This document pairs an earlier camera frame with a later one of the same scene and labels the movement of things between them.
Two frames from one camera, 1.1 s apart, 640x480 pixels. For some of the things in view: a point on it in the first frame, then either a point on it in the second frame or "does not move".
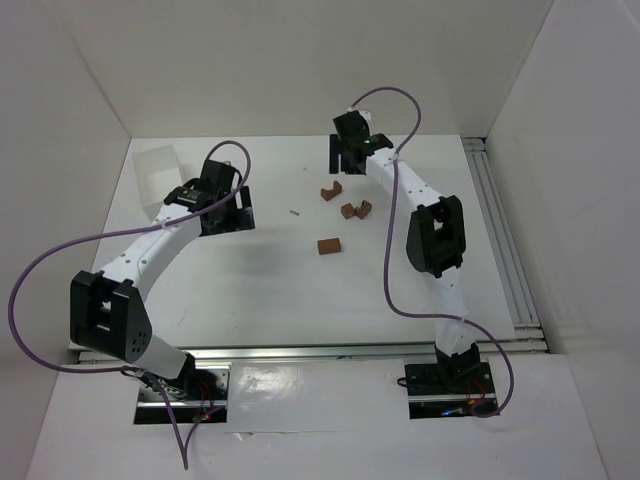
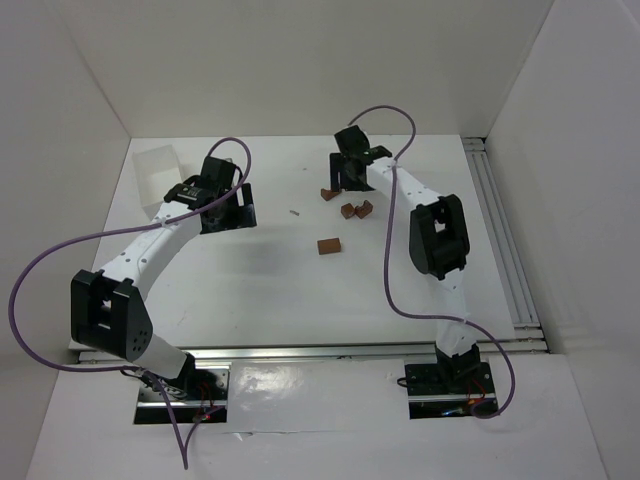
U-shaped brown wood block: [328, 194] does not move
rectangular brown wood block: [328, 246] does not move
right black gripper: [345, 160] to [345, 176]
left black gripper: [232, 216] does not move
